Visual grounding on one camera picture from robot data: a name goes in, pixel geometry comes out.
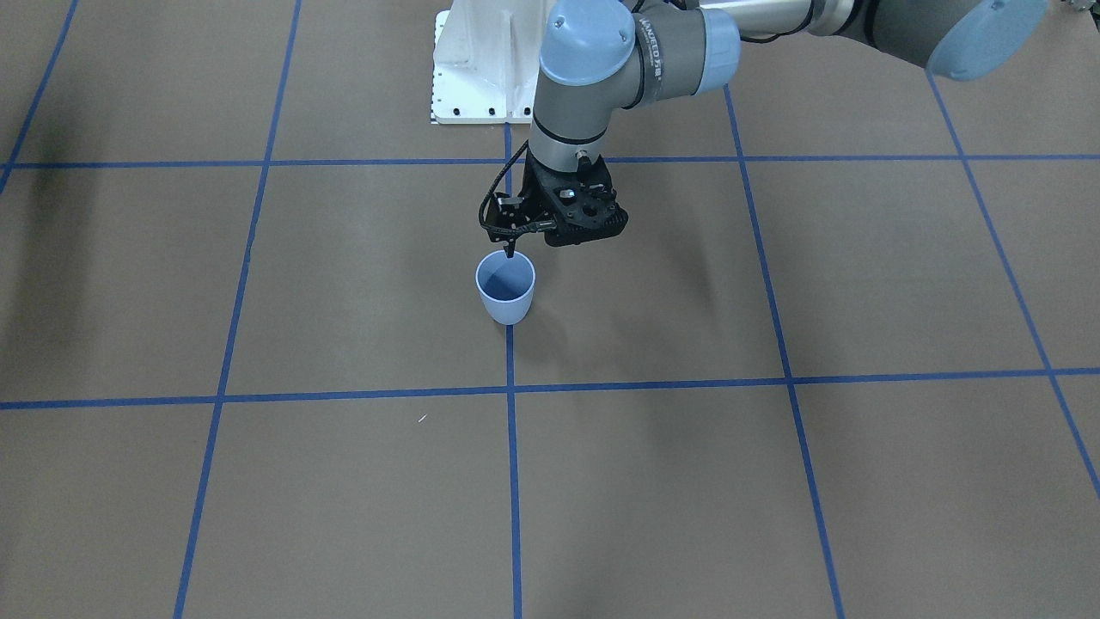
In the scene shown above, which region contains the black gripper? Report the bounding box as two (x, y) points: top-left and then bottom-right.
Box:
(494, 154), (567, 259)

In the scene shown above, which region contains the light blue cup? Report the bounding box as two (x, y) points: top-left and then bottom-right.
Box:
(474, 250), (537, 327)

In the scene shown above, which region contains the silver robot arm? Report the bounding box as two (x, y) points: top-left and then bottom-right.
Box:
(479, 1), (1048, 258)

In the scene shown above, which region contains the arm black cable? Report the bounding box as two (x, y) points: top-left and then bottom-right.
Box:
(479, 146), (559, 242)

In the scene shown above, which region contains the white camera stand column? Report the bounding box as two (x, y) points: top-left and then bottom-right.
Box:
(430, 1), (554, 125)

